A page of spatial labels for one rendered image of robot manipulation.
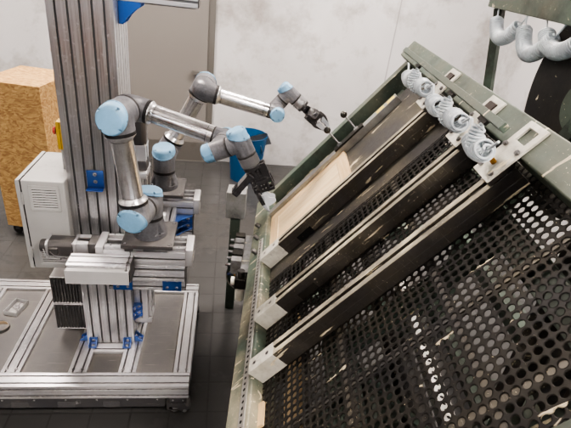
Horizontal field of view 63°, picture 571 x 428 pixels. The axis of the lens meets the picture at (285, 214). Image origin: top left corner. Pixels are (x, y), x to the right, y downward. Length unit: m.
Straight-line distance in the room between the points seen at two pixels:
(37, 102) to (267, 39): 2.54
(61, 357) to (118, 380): 0.37
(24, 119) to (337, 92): 3.24
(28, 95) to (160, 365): 2.09
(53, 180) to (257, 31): 3.42
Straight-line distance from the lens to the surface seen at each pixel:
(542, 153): 1.31
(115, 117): 1.80
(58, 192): 2.29
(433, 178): 1.62
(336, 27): 5.34
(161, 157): 2.50
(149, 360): 2.75
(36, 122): 3.78
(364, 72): 5.51
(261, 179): 1.77
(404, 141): 2.00
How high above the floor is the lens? 2.20
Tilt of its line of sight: 29 degrees down
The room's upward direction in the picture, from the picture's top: 7 degrees clockwise
